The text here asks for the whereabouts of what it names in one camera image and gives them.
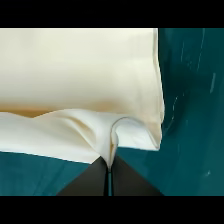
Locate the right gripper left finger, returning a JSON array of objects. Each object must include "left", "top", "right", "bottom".
[{"left": 56, "top": 156, "right": 109, "bottom": 197}]

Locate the cream shirt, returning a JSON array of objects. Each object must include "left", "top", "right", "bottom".
[{"left": 0, "top": 27, "right": 166, "bottom": 169}]

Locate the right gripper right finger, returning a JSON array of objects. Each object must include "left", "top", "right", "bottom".
[{"left": 111, "top": 154, "right": 164, "bottom": 197}]

